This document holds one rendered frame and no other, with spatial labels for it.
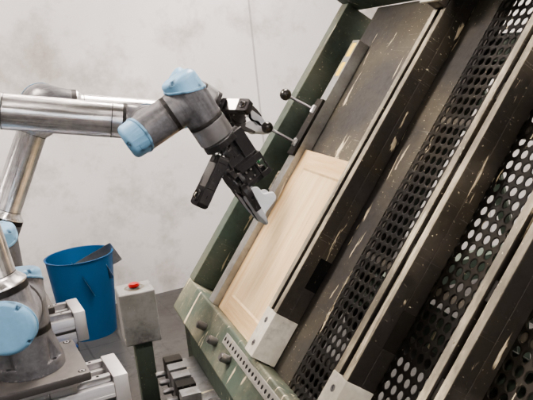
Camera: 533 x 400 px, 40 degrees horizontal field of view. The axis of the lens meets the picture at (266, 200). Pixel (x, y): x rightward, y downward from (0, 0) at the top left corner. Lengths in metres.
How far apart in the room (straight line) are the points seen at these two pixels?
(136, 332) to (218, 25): 3.22
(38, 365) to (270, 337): 0.56
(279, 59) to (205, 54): 0.58
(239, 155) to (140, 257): 3.82
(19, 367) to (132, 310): 0.86
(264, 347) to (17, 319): 0.65
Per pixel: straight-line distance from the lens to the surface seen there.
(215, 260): 2.54
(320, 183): 2.10
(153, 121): 1.43
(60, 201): 5.08
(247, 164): 1.48
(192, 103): 1.43
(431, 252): 1.48
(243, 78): 5.38
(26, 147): 2.22
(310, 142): 2.32
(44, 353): 1.67
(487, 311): 1.25
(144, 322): 2.49
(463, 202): 1.49
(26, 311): 1.48
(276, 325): 1.85
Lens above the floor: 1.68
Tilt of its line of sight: 12 degrees down
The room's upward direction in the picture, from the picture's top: 6 degrees counter-clockwise
